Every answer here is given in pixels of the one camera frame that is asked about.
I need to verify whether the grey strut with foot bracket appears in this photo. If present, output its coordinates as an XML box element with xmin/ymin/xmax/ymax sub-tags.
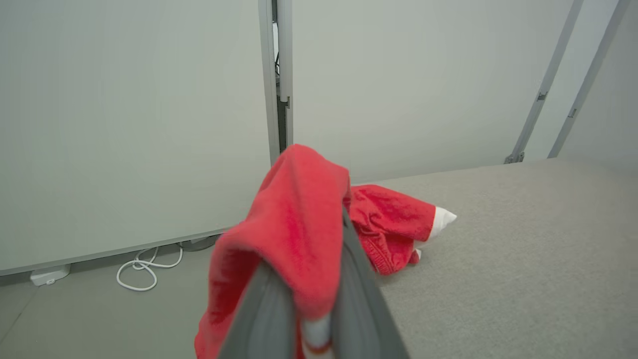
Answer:
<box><xmin>504</xmin><ymin>0</ymin><xmax>585</xmax><ymax>165</ymax></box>

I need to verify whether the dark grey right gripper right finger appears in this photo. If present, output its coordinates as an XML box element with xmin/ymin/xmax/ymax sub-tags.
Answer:
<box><xmin>330</xmin><ymin>206</ymin><xmax>411</xmax><ymax>359</ymax></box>

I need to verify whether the grey round stand base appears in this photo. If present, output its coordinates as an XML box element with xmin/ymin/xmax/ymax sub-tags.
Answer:
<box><xmin>180</xmin><ymin>235</ymin><xmax>220</xmax><ymax>252</ymax></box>

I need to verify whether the white power adapter box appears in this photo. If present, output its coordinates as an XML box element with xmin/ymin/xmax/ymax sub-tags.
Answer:
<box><xmin>30</xmin><ymin>264</ymin><xmax>71</xmax><ymax>287</ymax></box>

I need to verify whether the red garment with white cuffs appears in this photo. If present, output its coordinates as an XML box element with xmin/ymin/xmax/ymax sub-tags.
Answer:
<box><xmin>194</xmin><ymin>144</ymin><xmax>458</xmax><ymax>359</ymax></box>

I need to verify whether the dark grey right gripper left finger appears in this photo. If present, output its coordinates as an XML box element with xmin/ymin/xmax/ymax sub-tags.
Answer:
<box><xmin>218</xmin><ymin>260</ymin><xmax>300</xmax><ymax>359</ymax></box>

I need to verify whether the narrow grey frame post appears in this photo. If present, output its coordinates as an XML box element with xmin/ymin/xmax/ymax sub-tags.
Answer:
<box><xmin>277</xmin><ymin>0</ymin><xmax>294</xmax><ymax>150</ymax></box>

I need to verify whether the white coiled floor cable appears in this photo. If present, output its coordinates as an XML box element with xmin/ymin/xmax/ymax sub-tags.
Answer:
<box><xmin>116</xmin><ymin>243</ymin><xmax>184</xmax><ymax>292</ymax></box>

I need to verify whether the wide grey frame post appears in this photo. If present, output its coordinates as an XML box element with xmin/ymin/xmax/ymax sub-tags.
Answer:
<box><xmin>258</xmin><ymin>0</ymin><xmax>281</xmax><ymax>165</ymax></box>

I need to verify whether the plain grey diagonal strut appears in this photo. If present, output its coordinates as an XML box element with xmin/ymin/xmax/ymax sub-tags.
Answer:
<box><xmin>547</xmin><ymin>0</ymin><xmax>633</xmax><ymax>159</ymax></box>

